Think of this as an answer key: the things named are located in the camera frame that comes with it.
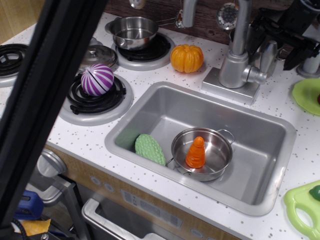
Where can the green toy bitter gourd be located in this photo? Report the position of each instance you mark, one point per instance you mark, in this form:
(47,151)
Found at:
(147,147)

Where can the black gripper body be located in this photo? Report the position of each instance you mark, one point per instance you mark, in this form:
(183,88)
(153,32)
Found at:
(288,26)

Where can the hanging steel skimmer spoon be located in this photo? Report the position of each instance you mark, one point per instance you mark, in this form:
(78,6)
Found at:
(226,16)

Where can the front right black burner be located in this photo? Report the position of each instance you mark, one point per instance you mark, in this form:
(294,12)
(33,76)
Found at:
(81,109)

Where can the purple white striped ball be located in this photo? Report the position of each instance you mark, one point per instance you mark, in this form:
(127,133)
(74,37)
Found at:
(97,80)

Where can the orange toy pumpkin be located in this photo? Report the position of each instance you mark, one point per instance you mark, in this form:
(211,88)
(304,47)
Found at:
(186,58)

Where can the steel pot on burner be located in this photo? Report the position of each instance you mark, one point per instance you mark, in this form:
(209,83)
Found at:
(132,33)

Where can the steel pot lid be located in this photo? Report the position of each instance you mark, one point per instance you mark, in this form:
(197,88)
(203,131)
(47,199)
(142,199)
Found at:
(98,54)

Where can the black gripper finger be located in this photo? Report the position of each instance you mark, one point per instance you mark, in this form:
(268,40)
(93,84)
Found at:
(257,35)
(299,53)

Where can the front left black burner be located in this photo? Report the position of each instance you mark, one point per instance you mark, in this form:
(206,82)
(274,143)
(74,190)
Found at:
(11,57)

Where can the grey post with base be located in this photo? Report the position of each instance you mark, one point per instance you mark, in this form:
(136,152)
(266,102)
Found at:
(310,68)

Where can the silver toy faucet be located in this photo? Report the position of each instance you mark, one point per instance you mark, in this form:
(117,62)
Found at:
(236,79)

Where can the dark green toy vegetable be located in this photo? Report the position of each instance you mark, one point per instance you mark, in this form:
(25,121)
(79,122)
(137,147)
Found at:
(315,192)

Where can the silver faucet lever handle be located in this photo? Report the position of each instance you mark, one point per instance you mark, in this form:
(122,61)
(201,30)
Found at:
(265,63)

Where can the grey oven front knob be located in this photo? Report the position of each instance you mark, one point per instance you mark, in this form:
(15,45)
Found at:
(49,164)

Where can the orange toy carrot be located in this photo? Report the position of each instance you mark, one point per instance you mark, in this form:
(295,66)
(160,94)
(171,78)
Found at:
(195,157)

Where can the hanging steel ladle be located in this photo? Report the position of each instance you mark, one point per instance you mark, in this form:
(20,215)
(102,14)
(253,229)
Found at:
(137,4)

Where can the steel pan in sink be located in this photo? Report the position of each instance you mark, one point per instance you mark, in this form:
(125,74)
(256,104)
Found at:
(218,151)

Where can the black burner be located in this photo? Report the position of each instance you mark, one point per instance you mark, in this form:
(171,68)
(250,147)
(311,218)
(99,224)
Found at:
(81,109)
(155,56)
(11,57)

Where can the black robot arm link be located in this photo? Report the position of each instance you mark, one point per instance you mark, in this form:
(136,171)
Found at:
(57,47)

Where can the steel cup behind faucet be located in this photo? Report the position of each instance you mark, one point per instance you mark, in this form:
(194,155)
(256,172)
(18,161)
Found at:
(241,46)

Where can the grey toy sink basin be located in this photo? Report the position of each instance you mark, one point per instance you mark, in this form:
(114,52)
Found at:
(261,150)

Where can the back right black burner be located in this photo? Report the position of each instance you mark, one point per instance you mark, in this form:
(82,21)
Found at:
(155,56)

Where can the green plastic plate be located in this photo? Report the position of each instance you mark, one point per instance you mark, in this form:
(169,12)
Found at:
(307,95)

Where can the green plastic cutting board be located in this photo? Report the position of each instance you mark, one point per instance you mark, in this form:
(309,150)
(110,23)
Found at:
(299,199)

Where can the silver oven door handle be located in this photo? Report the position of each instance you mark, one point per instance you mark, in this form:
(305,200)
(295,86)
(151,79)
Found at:
(122,224)

